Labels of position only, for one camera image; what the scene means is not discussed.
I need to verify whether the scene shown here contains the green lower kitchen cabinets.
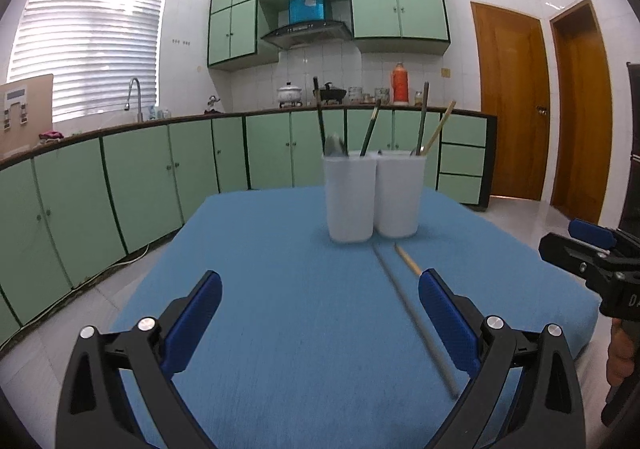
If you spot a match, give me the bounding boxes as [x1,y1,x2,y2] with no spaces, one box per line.
[1,105,497,339]

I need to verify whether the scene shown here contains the wooden door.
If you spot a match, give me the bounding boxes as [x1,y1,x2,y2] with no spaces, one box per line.
[471,2,550,201]
[551,0,613,222]

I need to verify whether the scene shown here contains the cardboard box with label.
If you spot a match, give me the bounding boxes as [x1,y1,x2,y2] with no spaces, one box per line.
[0,74,54,160]

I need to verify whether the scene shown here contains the wooden door right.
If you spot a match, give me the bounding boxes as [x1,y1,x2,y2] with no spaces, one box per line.
[551,0,613,222]

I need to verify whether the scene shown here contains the grey metal chopstick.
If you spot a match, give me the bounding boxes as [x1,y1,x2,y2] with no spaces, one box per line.
[371,244,460,399]

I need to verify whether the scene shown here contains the black chopstick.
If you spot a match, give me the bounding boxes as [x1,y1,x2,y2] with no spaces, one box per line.
[359,99,382,157]
[312,76,326,155]

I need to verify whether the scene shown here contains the large steel spoon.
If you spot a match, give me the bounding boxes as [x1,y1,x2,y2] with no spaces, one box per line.
[323,134,348,157]

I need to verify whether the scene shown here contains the black range hood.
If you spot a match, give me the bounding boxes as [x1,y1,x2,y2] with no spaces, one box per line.
[262,20,352,50]

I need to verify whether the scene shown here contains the wooden door left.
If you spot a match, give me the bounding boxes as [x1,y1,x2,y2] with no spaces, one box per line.
[471,2,550,201]

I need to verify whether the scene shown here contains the green upper wall cabinets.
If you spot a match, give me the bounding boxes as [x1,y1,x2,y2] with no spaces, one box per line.
[207,0,451,72]

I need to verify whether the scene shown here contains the blue tablecloth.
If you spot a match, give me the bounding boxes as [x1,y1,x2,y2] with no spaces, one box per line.
[114,187,599,448]

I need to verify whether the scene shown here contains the red cloth on counter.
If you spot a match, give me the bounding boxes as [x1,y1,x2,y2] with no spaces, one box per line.
[39,130,64,141]

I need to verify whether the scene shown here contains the window with white blinds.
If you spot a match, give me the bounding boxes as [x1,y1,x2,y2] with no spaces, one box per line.
[8,0,165,123]

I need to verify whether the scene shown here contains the orange thermos flask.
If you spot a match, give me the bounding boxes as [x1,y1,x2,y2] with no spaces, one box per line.
[390,62,409,103]

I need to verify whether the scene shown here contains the dark grey chopstick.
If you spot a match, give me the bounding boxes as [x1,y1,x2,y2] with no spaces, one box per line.
[412,82,430,156]

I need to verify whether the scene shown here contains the white two-compartment utensil holder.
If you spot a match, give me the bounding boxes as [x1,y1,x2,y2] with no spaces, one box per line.
[323,151,426,243]

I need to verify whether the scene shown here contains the black wok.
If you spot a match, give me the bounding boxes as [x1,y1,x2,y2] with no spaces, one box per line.
[319,83,347,104]

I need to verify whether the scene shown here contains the person's right hand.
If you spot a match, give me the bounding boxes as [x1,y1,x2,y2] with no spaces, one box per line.
[606,319,634,387]

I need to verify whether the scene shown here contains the small kettle on counter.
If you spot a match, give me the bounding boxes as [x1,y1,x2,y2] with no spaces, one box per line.
[204,96,221,114]

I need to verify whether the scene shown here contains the steel kitchen faucet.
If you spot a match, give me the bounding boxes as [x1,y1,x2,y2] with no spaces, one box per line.
[124,76,146,124]

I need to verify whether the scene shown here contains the white enamel pot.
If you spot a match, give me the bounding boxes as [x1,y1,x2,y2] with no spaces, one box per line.
[277,82,303,109]

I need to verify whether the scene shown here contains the glass jar on counter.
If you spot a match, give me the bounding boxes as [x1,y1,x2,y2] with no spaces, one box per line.
[413,91,423,106]

